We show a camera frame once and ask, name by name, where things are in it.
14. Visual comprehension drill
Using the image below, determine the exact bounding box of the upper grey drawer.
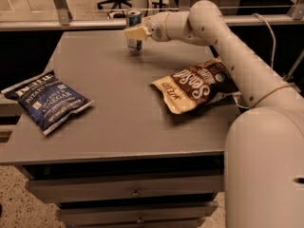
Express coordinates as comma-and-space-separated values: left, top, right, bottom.
26, 175, 224, 203

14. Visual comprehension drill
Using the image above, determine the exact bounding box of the metal window rail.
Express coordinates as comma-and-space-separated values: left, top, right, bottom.
0, 14, 304, 31

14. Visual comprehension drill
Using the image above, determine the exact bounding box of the grey drawer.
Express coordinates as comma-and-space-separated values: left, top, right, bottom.
58, 201, 217, 228
26, 175, 224, 203

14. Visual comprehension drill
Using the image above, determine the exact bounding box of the blue potato chips bag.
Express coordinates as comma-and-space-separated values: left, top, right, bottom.
1, 70, 92, 136

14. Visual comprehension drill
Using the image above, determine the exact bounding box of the grey drawer cabinet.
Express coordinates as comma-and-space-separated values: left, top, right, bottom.
0, 28, 241, 228

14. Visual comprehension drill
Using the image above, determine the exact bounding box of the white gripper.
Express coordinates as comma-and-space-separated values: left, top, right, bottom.
123, 12, 169, 42

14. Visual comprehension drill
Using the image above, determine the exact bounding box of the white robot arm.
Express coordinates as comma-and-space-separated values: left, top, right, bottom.
124, 0, 304, 228

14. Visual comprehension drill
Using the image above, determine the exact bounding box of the black office chair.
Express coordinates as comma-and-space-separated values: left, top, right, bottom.
97, 0, 132, 10

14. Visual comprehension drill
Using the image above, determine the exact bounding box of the lower grey drawer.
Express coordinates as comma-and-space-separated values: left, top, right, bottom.
58, 201, 217, 228

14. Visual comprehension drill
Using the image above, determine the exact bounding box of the white cable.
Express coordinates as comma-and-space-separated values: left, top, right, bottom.
252, 12, 277, 69

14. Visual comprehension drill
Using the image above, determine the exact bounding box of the blue silver redbull can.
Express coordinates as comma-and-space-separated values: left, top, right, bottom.
126, 8, 143, 51

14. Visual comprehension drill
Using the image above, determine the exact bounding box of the brown cream snack bag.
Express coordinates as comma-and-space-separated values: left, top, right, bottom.
152, 57, 238, 114

